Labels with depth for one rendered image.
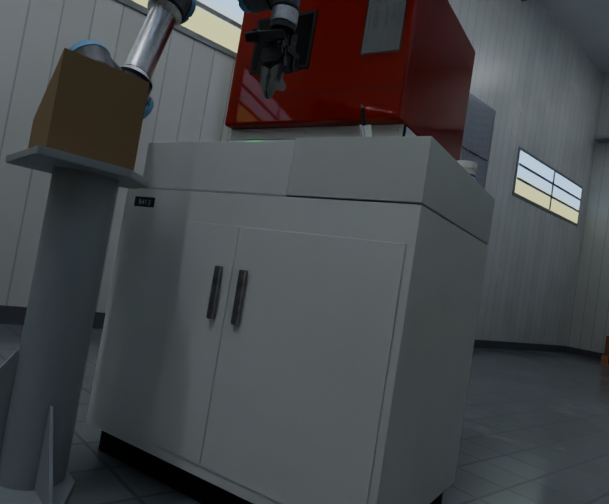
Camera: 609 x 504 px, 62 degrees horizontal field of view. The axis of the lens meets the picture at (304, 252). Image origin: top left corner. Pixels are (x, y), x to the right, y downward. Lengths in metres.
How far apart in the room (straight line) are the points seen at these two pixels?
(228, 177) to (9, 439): 0.84
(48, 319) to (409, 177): 0.92
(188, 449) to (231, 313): 0.37
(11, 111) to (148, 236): 2.52
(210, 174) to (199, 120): 3.06
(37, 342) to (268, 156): 0.73
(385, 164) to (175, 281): 0.68
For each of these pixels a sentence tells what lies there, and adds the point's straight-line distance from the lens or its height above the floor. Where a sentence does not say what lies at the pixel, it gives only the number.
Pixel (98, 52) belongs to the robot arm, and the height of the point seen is 1.14.
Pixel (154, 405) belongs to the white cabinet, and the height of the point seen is 0.21.
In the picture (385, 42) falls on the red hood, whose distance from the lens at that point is 1.99.
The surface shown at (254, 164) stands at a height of 0.90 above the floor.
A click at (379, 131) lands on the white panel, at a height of 1.19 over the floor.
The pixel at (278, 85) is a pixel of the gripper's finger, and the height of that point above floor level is 1.13.
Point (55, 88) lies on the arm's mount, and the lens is 1.40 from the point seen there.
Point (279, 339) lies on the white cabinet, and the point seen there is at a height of 0.47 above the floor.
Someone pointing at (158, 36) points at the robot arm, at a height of 1.30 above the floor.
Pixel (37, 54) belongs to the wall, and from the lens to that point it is 4.10.
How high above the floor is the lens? 0.63
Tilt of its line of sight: 3 degrees up
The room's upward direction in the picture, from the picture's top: 9 degrees clockwise
